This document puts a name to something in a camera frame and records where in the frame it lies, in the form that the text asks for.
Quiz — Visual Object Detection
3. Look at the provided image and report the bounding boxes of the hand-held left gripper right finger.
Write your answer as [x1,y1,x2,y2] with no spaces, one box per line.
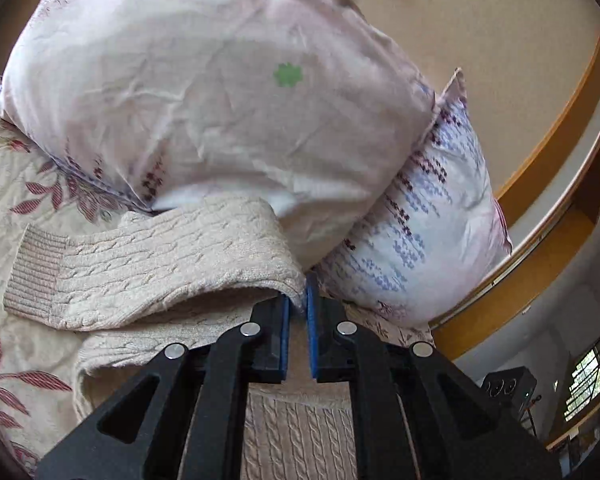
[305,285,563,480]

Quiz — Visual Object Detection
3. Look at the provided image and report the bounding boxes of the cream cable knit sweater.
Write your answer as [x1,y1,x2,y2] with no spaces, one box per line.
[2,195,366,480]

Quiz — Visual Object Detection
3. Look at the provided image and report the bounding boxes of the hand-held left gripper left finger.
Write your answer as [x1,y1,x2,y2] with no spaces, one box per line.
[34,294,293,480]

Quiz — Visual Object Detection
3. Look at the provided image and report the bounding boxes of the white lavender print pillow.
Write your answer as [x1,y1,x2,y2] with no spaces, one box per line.
[312,67,513,328]

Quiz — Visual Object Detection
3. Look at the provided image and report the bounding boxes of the orange wooden wall shelf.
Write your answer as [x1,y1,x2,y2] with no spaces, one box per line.
[430,17,600,361]

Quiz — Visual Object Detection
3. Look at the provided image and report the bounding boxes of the pink pillow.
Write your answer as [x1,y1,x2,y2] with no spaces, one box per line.
[0,0,436,271]

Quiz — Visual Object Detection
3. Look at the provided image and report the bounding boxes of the floral quilted bedspread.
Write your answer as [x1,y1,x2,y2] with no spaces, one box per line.
[0,77,436,476]

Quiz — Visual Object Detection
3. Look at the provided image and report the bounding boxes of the window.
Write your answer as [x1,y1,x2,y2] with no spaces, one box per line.
[562,337,600,423]

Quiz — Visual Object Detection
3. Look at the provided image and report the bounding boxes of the black speaker box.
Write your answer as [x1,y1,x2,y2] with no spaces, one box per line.
[480,366,538,418]

